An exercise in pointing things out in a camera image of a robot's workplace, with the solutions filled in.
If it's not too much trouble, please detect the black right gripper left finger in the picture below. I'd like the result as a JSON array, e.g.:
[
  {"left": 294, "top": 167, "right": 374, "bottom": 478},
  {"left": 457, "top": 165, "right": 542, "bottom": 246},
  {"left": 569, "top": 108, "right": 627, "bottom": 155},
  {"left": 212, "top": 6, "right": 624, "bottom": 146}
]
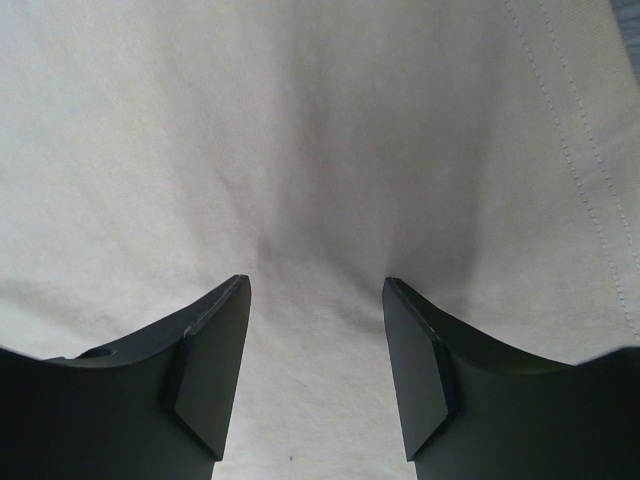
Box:
[{"left": 1, "top": 275, "right": 251, "bottom": 479}]

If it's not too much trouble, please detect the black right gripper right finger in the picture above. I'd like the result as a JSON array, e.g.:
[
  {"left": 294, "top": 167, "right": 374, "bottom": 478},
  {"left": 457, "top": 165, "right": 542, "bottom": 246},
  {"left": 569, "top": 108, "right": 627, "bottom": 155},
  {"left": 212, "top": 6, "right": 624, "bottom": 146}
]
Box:
[{"left": 382, "top": 277, "right": 639, "bottom": 479}]

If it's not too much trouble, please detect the beige t-shirt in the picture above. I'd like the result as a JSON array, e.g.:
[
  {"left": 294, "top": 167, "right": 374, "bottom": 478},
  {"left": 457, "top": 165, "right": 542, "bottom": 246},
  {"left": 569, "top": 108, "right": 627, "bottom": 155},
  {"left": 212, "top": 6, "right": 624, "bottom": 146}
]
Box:
[{"left": 1, "top": 1, "right": 639, "bottom": 479}]

